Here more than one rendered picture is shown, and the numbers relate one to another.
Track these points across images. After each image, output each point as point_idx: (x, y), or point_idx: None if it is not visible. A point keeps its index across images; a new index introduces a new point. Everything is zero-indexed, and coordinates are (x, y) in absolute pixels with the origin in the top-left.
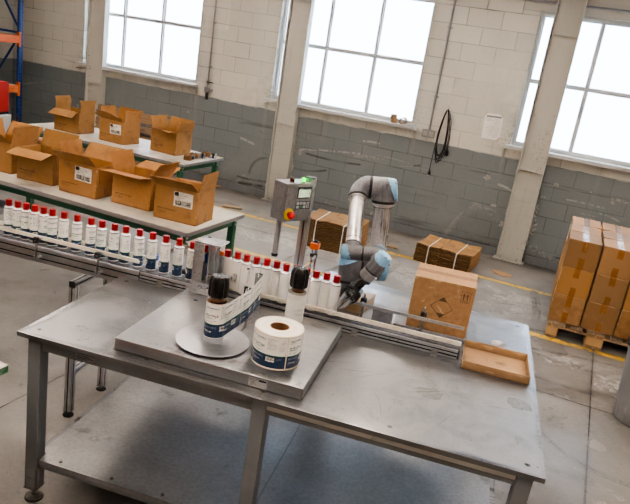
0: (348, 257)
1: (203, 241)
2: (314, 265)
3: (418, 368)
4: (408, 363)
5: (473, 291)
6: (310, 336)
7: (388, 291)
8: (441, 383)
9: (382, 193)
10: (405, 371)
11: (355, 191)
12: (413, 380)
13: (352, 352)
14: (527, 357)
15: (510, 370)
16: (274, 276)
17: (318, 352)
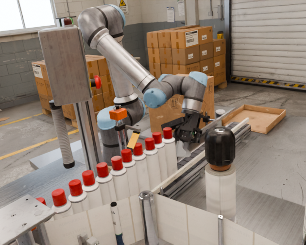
0: (164, 101)
1: (1, 237)
2: (125, 139)
3: (277, 153)
4: (267, 156)
5: (212, 79)
6: (243, 206)
7: (100, 137)
8: (304, 148)
9: (116, 22)
10: (287, 161)
11: (99, 27)
12: None
13: (251, 185)
14: (247, 105)
15: (263, 116)
16: (111, 187)
17: (296, 208)
